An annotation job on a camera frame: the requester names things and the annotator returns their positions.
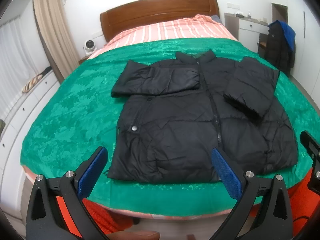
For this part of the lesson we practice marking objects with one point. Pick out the dark coat with blue lining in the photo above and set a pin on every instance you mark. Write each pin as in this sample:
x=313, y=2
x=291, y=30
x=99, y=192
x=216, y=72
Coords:
x=280, y=46

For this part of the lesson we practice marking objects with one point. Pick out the beige curtain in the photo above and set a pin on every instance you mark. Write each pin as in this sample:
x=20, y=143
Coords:
x=56, y=37

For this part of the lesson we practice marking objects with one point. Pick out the white dresser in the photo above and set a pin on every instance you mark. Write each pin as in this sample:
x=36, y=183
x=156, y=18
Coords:
x=249, y=32

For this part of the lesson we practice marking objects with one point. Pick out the pink striped bed sheet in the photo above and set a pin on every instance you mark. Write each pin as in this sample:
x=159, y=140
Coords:
x=196, y=27

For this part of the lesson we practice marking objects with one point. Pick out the white sheer curtain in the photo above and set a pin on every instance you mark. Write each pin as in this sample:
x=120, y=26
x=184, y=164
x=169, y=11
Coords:
x=22, y=58

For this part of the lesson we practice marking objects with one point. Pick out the white round fan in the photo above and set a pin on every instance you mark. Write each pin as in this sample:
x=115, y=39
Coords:
x=89, y=47

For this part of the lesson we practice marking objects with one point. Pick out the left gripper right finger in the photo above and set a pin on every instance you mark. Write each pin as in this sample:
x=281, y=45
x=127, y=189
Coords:
x=274, y=217

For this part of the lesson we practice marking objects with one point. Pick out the striped cloth on bench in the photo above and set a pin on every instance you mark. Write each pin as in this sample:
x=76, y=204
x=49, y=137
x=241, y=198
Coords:
x=32, y=83

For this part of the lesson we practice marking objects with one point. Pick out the white window bench cabinet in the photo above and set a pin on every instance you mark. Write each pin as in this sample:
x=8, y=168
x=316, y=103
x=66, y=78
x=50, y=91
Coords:
x=12, y=173

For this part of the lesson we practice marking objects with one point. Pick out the black puffer jacket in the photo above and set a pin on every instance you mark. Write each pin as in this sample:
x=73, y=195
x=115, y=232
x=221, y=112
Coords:
x=179, y=110

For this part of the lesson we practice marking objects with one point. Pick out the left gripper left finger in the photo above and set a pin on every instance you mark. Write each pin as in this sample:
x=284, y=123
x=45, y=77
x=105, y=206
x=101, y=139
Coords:
x=44, y=216

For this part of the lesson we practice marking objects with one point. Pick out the wooden headboard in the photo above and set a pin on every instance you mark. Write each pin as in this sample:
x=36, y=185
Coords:
x=145, y=12

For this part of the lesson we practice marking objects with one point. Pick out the grey pillow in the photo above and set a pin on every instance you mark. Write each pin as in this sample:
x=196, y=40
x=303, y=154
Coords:
x=216, y=19

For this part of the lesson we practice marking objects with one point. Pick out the green bedspread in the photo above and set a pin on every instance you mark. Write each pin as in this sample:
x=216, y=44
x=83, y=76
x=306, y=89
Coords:
x=82, y=115

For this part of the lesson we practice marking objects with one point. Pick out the person's thumb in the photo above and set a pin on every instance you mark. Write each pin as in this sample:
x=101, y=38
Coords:
x=137, y=235

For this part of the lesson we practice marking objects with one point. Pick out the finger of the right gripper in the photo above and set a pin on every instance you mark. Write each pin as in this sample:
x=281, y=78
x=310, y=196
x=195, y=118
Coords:
x=312, y=149

